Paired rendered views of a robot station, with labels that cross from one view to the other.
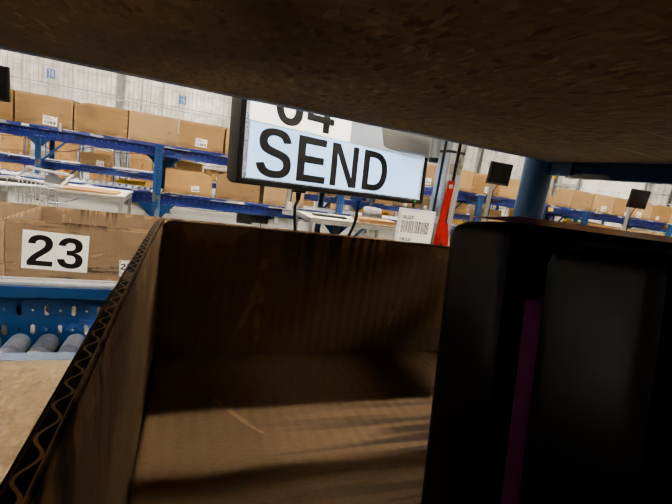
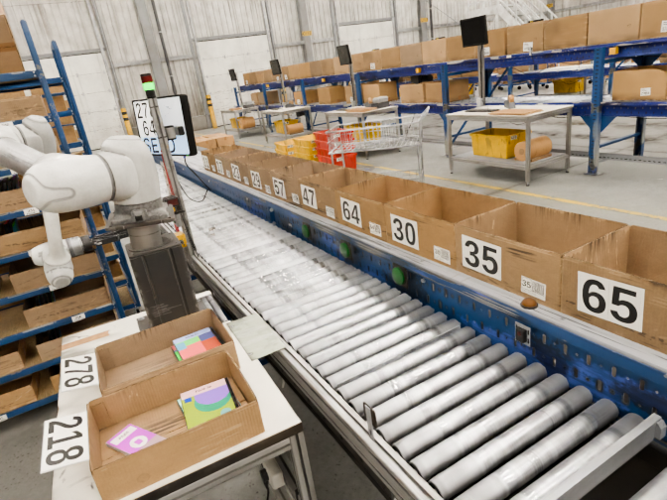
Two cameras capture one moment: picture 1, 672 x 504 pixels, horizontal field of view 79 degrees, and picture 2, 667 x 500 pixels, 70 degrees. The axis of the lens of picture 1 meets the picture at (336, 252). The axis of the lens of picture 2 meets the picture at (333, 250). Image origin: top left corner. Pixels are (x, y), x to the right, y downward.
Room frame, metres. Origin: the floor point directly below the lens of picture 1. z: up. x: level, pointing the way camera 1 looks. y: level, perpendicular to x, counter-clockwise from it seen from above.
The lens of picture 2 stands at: (1.37, -2.69, 1.58)
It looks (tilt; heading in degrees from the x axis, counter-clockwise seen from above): 21 degrees down; 84
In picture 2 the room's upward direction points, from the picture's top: 9 degrees counter-clockwise
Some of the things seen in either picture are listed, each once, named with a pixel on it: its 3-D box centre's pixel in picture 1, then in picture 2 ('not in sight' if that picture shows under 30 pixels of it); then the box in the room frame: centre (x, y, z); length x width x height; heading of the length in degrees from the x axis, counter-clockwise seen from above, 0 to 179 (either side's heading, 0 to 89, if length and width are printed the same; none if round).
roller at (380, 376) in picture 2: not in sight; (410, 362); (1.66, -1.52, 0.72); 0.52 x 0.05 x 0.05; 21
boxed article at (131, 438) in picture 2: not in sight; (138, 443); (0.91, -1.67, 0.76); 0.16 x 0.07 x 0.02; 141
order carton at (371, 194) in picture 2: not in sight; (386, 205); (1.83, -0.70, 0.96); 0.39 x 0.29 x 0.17; 111
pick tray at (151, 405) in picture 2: not in sight; (174, 417); (1.01, -1.64, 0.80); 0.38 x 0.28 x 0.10; 19
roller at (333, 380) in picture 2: not in sight; (396, 353); (1.64, -1.46, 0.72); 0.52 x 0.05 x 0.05; 21
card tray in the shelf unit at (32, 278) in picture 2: not in sight; (56, 264); (0.13, -0.10, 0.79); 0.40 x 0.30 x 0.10; 22
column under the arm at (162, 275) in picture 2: not in sight; (164, 284); (0.90, -1.00, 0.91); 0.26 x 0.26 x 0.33; 19
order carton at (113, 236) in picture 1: (97, 243); (258, 169); (1.27, 0.76, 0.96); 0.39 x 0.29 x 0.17; 111
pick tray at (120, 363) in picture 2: not in sight; (166, 357); (0.93, -1.33, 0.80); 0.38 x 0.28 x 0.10; 20
